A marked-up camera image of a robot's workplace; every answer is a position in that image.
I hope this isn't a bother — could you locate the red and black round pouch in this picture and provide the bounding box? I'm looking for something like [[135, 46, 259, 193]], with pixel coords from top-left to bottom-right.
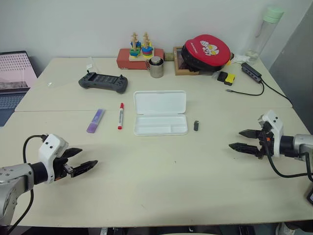
[[181, 34, 233, 72]]

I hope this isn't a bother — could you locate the long black cable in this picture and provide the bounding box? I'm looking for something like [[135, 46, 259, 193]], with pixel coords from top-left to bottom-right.
[[259, 79, 293, 106]]

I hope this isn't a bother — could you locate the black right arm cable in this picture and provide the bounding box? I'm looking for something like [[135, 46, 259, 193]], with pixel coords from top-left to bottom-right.
[[267, 146, 313, 183]]

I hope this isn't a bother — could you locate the dark device pink screen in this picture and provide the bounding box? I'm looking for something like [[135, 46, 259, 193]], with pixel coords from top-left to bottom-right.
[[304, 183, 313, 204]]

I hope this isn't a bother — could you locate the red rectangular box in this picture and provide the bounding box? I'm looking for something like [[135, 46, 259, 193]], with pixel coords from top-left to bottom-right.
[[116, 47, 167, 71]]

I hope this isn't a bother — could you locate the purple highlighter pen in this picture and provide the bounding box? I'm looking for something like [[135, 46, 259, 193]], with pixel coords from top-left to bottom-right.
[[86, 109, 106, 134]]

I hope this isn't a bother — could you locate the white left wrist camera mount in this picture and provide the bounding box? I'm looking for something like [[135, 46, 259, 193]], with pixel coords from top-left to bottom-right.
[[38, 133, 70, 185]]

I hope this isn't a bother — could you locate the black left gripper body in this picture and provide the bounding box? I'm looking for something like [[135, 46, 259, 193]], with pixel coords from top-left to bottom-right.
[[51, 149, 74, 183]]

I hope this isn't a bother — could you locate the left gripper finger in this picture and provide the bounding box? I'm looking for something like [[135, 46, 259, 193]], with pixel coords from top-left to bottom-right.
[[71, 160, 99, 178], [64, 147, 84, 159]]

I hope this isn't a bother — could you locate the stainless steel mug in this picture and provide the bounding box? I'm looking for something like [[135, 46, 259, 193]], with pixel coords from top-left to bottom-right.
[[145, 58, 165, 79]]

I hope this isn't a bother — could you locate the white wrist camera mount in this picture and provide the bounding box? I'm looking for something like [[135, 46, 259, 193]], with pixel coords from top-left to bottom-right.
[[38, 133, 70, 185], [257, 109, 285, 158]]

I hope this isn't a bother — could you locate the white shoe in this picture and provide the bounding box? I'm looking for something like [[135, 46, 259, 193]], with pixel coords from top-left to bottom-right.
[[275, 222, 298, 235]]

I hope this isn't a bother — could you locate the white plastic case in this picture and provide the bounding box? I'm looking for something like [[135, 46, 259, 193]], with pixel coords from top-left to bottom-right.
[[133, 90, 189, 137]]

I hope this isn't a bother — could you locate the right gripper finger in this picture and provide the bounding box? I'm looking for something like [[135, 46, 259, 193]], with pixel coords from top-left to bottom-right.
[[228, 142, 260, 158], [238, 129, 264, 141]]

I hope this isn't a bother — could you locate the clear bottle green lid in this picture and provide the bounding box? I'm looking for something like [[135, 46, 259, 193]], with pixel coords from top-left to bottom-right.
[[245, 5, 285, 65]]

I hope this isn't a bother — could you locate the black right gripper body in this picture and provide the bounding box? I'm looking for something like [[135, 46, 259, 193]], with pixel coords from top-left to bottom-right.
[[256, 120, 274, 161]]

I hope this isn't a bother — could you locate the white crumpled tissue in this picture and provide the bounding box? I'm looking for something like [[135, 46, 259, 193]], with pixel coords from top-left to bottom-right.
[[230, 54, 251, 65]]

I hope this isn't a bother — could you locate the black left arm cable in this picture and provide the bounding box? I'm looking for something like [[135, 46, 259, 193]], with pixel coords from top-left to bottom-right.
[[6, 134, 47, 232]]

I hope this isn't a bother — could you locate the black usb hub cable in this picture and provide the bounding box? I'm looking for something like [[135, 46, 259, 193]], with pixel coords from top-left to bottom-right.
[[225, 80, 266, 97]]

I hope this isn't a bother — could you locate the wooden tray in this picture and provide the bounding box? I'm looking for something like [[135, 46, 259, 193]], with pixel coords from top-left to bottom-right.
[[173, 46, 200, 76]]

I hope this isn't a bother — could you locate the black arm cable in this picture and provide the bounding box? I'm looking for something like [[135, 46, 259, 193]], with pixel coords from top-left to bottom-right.
[[267, 146, 313, 183], [6, 134, 47, 232]]

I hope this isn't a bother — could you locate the grey usb hub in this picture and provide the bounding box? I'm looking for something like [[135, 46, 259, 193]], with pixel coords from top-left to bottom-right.
[[241, 62, 263, 83]]

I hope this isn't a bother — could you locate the grey game controller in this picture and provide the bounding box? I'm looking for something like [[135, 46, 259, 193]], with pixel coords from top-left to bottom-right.
[[78, 70, 129, 94]]

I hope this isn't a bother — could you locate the black yellow small block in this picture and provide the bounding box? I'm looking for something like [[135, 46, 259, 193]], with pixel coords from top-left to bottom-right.
[[217, 71, 237, 87]]

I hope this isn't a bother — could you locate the open laptop computer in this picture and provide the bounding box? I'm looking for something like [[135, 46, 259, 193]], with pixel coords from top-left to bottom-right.
[[0, 50, 38, 127]]

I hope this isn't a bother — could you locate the wooden colourful stacking toy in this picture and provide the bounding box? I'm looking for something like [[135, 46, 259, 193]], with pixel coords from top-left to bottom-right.
[[128, 31, 156, 63]]

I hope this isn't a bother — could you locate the silver metal cylinder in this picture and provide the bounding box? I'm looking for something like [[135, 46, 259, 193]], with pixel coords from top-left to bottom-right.
[[149, 56, 164, 66]]

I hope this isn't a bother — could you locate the red whiteboard marker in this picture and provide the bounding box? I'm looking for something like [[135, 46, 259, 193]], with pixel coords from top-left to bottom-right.
[[117, 102, 125, 131]]

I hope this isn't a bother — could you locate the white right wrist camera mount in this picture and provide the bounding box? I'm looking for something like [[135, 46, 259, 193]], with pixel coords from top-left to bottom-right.
[[257, 109, 285, 158]]

